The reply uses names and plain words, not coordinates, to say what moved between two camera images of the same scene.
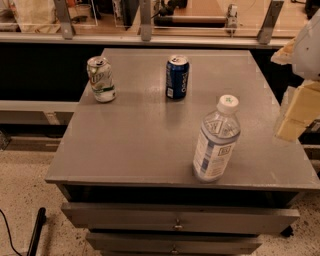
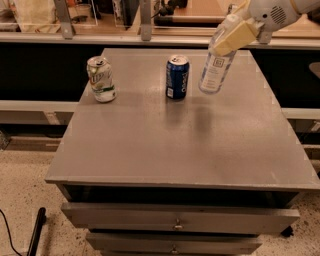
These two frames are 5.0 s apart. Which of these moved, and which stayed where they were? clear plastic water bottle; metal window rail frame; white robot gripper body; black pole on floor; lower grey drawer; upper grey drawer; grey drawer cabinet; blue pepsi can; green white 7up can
Moved: clear plastic water bottle; white robot gripper body
Stayed: blue pepsi can; black pole on floor; green white 7up can; lower grey drawer; upper grey drawer; grey drawer cabinet; metal window rail frame
